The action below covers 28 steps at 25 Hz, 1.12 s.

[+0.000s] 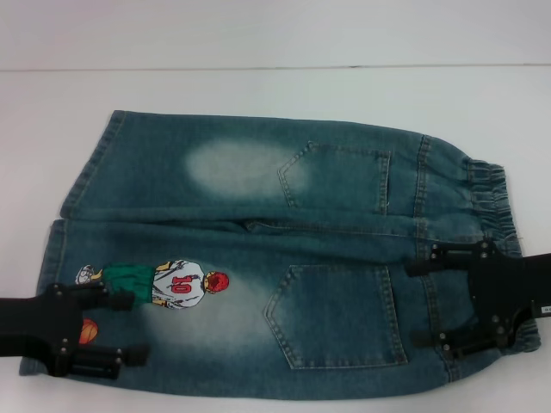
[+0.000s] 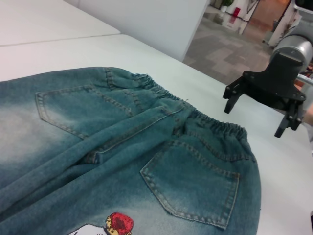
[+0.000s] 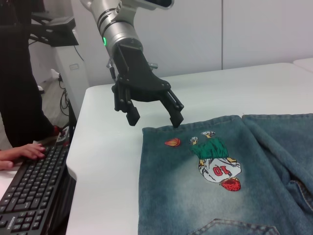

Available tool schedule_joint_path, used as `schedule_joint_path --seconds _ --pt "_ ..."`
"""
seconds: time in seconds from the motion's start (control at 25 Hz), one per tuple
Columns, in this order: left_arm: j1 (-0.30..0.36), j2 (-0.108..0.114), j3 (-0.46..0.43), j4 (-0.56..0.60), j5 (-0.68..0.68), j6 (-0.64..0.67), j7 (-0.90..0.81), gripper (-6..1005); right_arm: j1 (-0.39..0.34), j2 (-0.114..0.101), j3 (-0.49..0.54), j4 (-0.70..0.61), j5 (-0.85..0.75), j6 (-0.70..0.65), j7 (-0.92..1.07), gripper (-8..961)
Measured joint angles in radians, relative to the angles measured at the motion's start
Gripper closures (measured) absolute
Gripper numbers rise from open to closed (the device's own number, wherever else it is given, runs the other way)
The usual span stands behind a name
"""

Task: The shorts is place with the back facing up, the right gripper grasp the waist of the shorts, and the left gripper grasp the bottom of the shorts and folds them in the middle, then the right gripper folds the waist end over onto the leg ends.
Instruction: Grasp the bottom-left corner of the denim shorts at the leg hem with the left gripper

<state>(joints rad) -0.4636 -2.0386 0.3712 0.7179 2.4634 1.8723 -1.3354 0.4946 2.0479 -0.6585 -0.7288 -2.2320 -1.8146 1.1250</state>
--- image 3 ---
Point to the black bracket mount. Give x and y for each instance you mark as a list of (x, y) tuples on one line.
[(61, 36)]

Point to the black computer keyboard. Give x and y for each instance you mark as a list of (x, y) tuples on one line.
[(31, 181)]

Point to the left wrist camera housing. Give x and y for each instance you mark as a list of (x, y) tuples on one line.
[(159, 3)]

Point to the white robot torso column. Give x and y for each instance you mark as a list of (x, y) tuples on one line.
[(73, 80)]

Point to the person's black sleeved arm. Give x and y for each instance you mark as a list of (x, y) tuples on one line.
[(19, 98)]

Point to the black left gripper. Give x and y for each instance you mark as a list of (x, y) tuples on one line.
[(139, 73)]

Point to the blue denim shorts with embroidery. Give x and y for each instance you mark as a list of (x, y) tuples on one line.
[(171, 195)]

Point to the red emergency stop button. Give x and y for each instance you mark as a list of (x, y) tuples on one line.
[(60, 133)]

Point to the person's bare hand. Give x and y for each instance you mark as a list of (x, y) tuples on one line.
[(27, 151)]

